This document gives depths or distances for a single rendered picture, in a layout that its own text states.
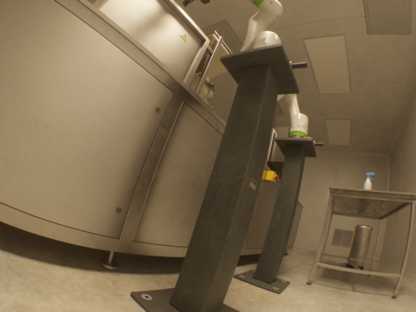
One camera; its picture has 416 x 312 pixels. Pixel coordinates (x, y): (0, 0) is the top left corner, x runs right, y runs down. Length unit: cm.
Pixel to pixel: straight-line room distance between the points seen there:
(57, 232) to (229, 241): 50
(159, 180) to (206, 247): 32
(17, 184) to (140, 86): 50
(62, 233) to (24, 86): 43
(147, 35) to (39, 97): 63
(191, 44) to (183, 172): 78
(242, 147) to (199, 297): 45
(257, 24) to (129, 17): 73
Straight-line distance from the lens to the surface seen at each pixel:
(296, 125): 138
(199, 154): 86
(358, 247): 313
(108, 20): 73
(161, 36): 109
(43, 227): 63
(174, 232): 84
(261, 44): 88
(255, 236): 156
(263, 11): 128
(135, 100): 67
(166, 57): 106
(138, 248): 76
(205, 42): 129
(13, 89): 61
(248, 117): 62
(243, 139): 58
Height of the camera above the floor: 34
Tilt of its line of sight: 16 degrees up
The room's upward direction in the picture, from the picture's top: 18 degrees clockwise
